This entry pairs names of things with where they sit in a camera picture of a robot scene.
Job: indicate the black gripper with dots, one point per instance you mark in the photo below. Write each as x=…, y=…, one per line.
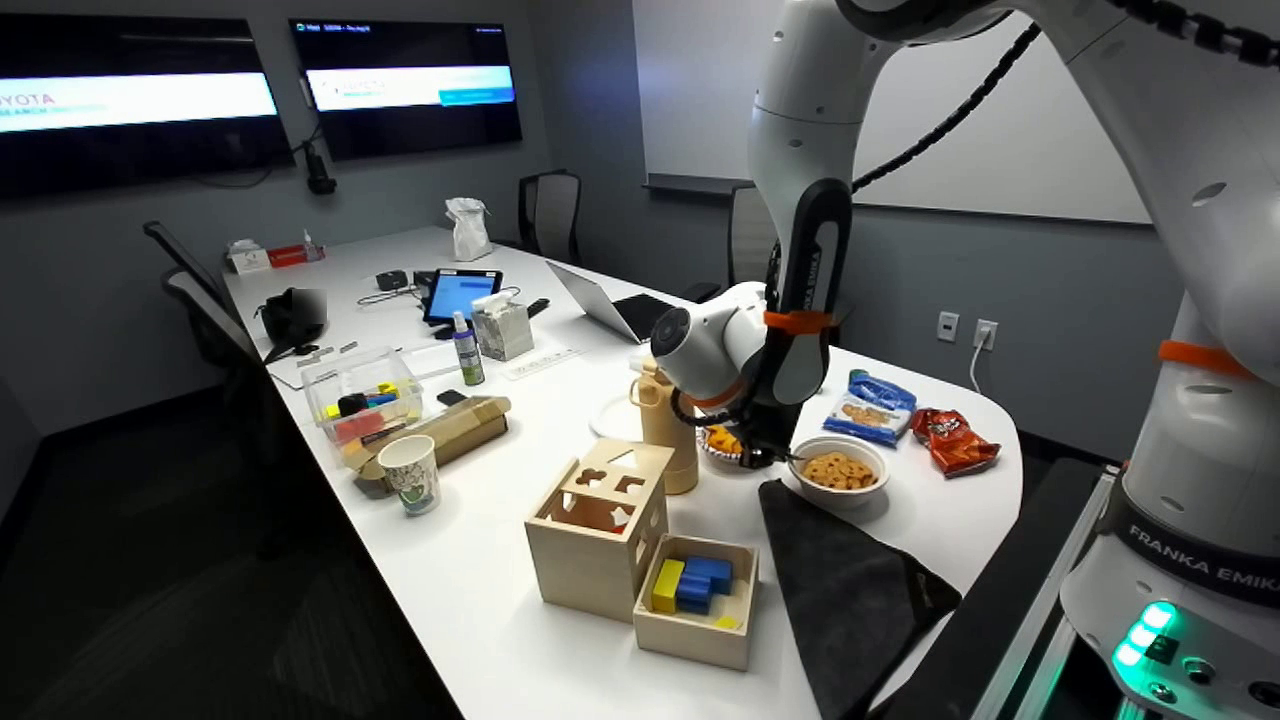
x=767, y=435

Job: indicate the white bowl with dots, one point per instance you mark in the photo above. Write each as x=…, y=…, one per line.
x=840, y=485

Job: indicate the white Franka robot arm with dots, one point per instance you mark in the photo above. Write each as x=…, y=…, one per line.
x=1202, y=403

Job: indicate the patterned small bowl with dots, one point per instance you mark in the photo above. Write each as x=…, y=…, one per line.
x=717, y=459

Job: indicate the orange crackers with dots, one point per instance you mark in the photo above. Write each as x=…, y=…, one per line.
x=722, y=439

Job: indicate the pretzels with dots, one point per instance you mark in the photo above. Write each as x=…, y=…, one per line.
x=840, y=468

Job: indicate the blue snack bag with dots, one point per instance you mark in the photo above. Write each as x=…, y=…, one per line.
x=870, y=406

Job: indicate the white paper plate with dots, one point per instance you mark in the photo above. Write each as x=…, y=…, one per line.
x=611, y=421

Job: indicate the blue block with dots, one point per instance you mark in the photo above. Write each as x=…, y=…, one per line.
x=704, y=586

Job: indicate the yellow block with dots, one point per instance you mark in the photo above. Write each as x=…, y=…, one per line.
x=667, y=586

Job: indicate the black cloth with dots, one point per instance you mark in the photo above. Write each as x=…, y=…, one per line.
x=840, y=600

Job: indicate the red chip bag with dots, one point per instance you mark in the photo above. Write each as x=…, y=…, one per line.
x=953, y=440

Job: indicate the wooden shape sorter box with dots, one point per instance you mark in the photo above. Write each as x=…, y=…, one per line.
x=592, y=540

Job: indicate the black laptop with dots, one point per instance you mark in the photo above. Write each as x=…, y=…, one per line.
x=601, y=301

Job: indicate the wooden tray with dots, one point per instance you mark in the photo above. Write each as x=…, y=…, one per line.
x=695, y=637

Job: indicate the white tissue box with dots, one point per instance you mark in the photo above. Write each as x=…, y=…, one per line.
x=502, y=325

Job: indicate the small spray bottle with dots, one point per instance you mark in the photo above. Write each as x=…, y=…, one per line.
x=469, y=357

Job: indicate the black phone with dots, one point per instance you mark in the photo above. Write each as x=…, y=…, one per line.
x=451, y=398

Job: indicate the brown cardboard box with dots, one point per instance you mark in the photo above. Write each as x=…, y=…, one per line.
x=446, y=435

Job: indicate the tablet with blue screen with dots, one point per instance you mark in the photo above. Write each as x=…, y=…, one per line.
x=463, y=294

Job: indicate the paper cup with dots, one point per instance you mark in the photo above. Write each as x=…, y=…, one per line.
x=410, y=473

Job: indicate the whiteboard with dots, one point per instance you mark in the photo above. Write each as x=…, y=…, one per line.
x=695, y=81

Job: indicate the white plastic bag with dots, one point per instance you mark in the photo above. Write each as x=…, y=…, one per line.
x=467, y=230

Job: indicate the black pouch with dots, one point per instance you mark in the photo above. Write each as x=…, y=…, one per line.
x=394, y=282

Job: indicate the clear plastic bin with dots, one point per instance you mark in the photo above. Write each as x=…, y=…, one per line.
x=362, y=403

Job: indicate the black bag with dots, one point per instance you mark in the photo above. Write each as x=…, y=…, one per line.
x=293, y=320

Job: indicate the red flat item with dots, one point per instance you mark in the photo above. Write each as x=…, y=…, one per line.
x=289, y=253

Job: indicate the black webcam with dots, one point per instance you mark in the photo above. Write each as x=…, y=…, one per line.
x=318, y=165

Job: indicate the small white box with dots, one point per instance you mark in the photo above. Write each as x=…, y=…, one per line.
x=250, y=258

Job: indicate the grey office chair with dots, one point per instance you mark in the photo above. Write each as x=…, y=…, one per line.
x=182, y=253

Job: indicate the white wall outlet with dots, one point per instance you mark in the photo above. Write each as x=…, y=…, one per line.
x=985, y=335
x=950, y=325

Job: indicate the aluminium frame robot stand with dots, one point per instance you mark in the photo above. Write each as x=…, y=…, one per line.
x=1053, y=600

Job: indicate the wall monitor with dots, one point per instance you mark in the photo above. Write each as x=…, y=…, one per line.
x=134, y=107
x=404, y=86

